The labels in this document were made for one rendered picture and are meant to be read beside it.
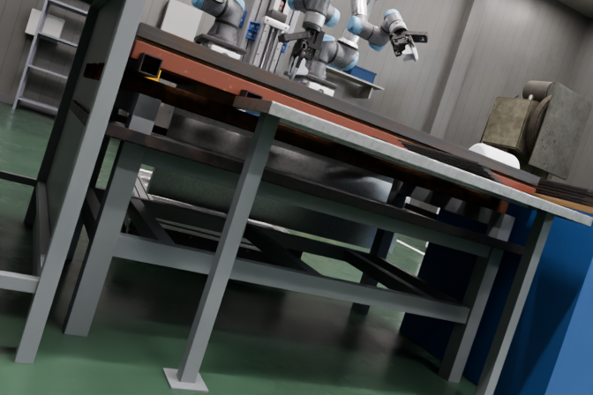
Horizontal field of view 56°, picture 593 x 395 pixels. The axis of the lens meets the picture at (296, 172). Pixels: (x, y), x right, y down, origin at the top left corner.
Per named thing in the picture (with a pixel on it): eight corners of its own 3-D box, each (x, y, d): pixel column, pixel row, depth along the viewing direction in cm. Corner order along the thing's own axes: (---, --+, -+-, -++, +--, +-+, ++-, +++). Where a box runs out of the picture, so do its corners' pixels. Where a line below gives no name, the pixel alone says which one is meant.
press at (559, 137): (489, 253, 963) (544, 92, 953) (547, 278, 839) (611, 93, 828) (419, 233, 910) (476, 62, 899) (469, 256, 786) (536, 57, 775)
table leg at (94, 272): (86, 337, 152) (161, 100, 150) (63, 333, 149) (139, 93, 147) (85, 327, 157) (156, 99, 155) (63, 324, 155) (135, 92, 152)
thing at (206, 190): (392, 254, 289) (413, 190, 288) (147, 193, 230) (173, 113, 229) (387, 252, 293) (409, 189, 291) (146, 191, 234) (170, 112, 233)
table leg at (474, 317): (459, 383, 216) (515, 217, 213) (447, 381, 213) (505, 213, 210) (448, 375, 221) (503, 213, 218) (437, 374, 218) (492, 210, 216)
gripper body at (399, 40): (396, 58, 248) (389, 42, 256) (416, 53, 247) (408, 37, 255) (394, 44, 242) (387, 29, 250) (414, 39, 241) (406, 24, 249)
